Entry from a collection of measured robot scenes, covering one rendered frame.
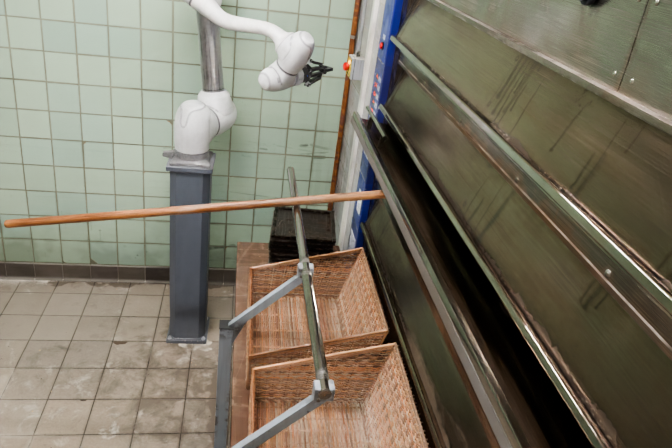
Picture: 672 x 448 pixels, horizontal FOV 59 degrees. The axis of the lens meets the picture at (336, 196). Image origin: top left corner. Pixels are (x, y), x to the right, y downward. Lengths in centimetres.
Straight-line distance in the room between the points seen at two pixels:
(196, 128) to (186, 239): 56
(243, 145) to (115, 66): 76
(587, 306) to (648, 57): 41
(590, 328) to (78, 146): 283
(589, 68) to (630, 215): 30
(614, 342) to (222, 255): 284
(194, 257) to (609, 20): 228
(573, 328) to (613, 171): 28
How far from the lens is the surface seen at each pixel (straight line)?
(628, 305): 98
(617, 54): 108
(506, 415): 102
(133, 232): 358
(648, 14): 103
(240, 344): 236
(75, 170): 347
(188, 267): 299
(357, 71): 283
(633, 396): 99
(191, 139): 270
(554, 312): 114
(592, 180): 104
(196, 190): 278
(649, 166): 98
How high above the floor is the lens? 211
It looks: 25 degrees down
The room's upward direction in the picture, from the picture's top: 8 degrees clockwise
